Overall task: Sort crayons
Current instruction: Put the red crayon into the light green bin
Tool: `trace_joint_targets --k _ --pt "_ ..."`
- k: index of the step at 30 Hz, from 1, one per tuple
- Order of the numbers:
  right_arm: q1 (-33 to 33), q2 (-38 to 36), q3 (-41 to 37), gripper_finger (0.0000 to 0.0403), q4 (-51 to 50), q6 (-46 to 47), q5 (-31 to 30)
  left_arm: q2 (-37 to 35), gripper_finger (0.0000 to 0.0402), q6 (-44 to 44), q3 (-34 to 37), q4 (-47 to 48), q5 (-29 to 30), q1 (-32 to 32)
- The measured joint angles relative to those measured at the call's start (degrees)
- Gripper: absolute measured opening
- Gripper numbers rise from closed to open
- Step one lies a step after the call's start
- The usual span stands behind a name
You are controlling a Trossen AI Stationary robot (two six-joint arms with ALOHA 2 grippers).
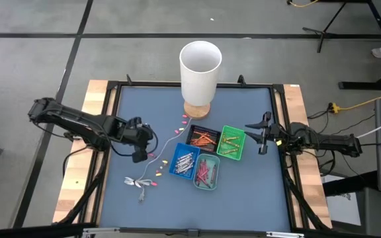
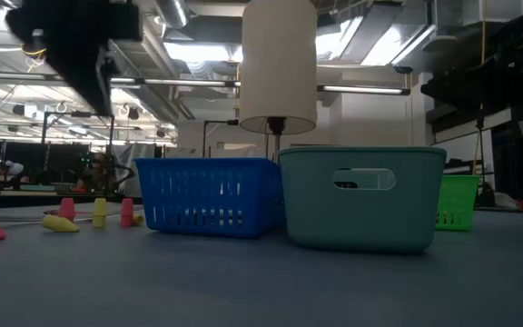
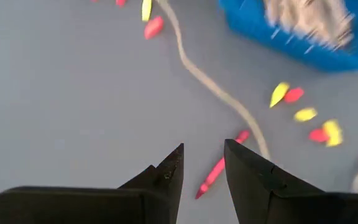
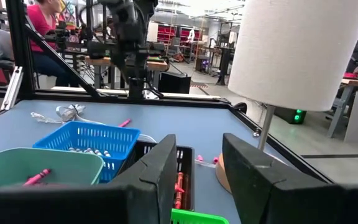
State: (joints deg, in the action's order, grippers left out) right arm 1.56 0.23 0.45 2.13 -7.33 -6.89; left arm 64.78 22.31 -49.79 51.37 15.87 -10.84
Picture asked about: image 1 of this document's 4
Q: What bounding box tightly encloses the silver aluminium bracket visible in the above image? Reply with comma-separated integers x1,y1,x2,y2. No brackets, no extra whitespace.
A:
265,231,306,238
81,226,121,237

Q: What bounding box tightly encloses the white lamp cord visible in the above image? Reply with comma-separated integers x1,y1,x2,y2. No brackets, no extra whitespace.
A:
123,117,193,203

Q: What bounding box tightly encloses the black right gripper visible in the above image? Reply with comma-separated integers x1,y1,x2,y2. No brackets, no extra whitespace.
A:
244,111,298,155

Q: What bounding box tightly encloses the white cable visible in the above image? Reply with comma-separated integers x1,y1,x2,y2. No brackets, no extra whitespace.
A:
355,114,381,139

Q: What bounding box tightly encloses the teal plastic bin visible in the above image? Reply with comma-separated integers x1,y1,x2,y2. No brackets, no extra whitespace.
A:
192,153,221,192

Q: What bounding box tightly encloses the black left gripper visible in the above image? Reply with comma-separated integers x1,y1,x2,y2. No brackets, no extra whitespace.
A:
109,116,155,164

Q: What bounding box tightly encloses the blue slotted plastic basket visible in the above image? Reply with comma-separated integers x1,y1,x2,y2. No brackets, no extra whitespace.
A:
169,142,201,181

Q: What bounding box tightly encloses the yellow extension cord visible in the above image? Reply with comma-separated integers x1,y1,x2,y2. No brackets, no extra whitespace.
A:
328,87,381,114

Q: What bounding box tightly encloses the black metal table frame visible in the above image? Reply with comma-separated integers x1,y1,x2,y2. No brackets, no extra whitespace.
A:
52,74,333,238

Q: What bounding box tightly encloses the white shade wooden base lamp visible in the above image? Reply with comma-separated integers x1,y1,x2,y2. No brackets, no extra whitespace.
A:
179,40,223,120

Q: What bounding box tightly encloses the yellow cable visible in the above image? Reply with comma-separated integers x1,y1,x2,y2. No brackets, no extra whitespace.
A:
287,0,320,8

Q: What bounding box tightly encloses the white box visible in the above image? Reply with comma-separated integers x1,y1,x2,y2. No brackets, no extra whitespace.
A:
321,174,362,226

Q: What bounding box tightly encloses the black desk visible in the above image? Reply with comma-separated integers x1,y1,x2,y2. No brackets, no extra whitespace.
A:
302,0,381,91

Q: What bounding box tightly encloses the green slotted plastic basket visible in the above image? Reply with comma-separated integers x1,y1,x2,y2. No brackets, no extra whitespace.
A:
216,124,247,161

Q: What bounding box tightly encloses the black slotted plastic basket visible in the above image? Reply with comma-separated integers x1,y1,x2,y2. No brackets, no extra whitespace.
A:
185,124,222,153

